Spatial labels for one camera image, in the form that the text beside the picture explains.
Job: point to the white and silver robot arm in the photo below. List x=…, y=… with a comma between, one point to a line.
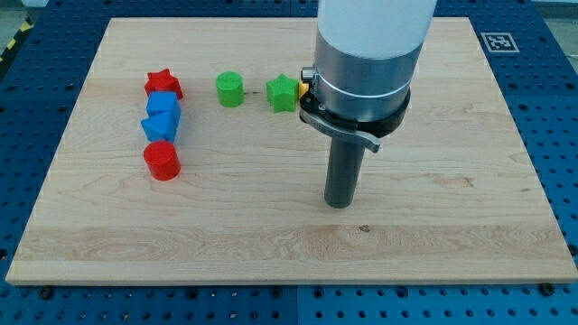
x=365, y=54

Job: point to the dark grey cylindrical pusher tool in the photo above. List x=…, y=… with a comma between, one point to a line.
x=342, y=173

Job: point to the green star block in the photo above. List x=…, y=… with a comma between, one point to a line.
x=282, y=93

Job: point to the yellow block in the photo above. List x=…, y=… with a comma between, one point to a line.
x=303, y=88

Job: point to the black clamp with silver lever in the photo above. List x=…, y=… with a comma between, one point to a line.
x=343, y=127

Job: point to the green cylinder block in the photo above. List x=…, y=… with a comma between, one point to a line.
x=229, y=85

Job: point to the light wooden board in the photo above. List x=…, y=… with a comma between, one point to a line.
x=450, y=198

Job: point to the red cylinder block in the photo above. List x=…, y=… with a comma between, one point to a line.
x=162, y=160

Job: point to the blue triangular prism block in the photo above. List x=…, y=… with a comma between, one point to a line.
x=162, y=126

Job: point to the blue cube block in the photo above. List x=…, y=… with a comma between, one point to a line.
x=164, y=101

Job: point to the red star block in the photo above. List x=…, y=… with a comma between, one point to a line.
x=163, y=80

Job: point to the white fiducial marker tag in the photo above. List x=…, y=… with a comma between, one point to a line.
x=499, y=42

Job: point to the yellow black hazard tape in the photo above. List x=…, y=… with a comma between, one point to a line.
x=17, y=41

